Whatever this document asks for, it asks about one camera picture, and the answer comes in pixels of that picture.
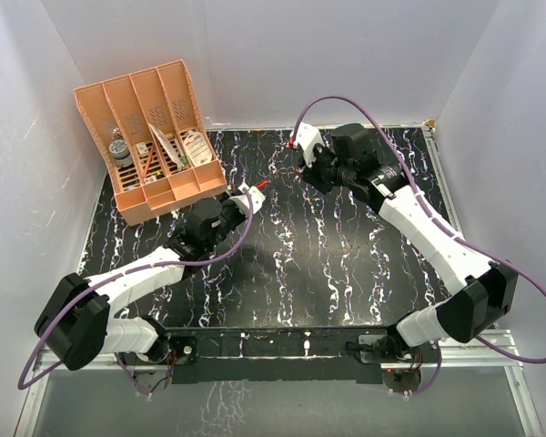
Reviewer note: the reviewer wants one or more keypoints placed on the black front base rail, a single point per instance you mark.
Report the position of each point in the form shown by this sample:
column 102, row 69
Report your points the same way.
column 276, row 354

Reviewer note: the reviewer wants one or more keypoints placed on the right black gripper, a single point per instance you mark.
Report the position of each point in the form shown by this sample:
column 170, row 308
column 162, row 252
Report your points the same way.
column 310, row 174

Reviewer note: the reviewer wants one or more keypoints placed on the small white eraser block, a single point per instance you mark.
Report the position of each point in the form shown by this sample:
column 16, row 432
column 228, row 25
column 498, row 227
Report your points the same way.
column 142, row 149

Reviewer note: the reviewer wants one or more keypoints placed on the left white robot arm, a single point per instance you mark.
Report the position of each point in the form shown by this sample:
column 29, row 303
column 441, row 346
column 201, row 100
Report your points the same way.
column 80, row 321

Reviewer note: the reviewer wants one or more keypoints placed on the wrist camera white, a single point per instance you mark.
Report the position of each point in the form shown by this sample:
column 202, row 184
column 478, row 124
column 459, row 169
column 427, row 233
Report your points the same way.
column 248, row 199
column 305, row 138

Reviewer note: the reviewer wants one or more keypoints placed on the white paper card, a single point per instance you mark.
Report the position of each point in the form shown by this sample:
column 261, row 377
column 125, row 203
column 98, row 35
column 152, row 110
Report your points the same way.
column 167, row 146

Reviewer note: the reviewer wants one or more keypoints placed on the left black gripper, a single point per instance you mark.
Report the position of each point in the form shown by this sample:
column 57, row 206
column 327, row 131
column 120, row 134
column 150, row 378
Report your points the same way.
column 228, row 202

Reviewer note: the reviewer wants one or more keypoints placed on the small grey jar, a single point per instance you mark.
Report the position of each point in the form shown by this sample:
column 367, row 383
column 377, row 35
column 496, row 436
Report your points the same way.
column 119, row 151

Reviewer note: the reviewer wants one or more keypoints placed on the peach desk organizer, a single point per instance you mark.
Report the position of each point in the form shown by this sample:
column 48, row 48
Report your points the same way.
column 122, row 108

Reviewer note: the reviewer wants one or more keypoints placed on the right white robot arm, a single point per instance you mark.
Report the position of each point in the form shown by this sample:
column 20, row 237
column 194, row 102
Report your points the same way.
column 481, row 289

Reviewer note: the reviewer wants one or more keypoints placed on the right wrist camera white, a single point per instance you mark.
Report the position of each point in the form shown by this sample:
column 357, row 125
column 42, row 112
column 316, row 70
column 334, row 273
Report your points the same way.
column 305, row 138

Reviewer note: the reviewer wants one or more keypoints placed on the red pencil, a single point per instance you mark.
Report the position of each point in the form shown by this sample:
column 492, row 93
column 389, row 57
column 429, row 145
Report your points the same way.
column 149, row 160

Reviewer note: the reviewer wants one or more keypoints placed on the white labelled packet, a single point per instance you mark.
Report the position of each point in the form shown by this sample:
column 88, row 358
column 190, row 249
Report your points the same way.
column 197, row 148

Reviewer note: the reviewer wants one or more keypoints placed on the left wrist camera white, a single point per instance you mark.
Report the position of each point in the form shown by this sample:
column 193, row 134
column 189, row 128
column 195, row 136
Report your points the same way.
column 248, row 199

